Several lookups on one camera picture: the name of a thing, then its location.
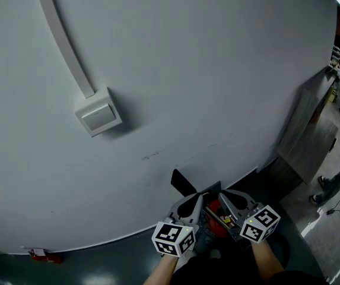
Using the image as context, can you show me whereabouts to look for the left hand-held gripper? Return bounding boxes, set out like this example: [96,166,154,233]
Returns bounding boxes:
[151,193,205,258]

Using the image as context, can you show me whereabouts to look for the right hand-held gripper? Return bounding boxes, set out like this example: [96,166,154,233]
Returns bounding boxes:
[218,189,281,244]

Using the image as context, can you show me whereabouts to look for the grey metal rod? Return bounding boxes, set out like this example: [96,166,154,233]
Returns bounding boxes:
[204,205,234,230]

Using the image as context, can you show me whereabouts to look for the red vacuum cleaner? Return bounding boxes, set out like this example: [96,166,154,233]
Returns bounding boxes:
[198,191,239,246]

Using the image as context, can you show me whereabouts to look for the person's left forearm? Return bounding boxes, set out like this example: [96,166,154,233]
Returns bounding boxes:
[142,254,179,285]

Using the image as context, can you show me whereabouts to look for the person's right forearm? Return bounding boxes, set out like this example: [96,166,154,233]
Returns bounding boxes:
[250,238,286,281]

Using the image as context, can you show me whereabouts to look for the person's black trousers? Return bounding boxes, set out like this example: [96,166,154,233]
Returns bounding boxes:
[172,248,265,285]

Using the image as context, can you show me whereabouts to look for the grey wooden cabinet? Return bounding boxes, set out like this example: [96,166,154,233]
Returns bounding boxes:
[272,65,339,194]

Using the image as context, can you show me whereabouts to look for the person's dark shirt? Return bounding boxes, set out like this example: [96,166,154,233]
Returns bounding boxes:
[269,270,326,285]

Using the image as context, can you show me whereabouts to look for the red fire extinguisher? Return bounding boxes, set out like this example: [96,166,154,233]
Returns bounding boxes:
[28,248,63,264]

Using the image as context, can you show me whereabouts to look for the white wall switch box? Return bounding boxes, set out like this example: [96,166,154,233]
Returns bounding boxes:
[74,87,123,138]

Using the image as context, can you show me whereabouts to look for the white wall cable conduit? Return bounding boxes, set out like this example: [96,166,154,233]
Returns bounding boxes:
[33,0,96,100]

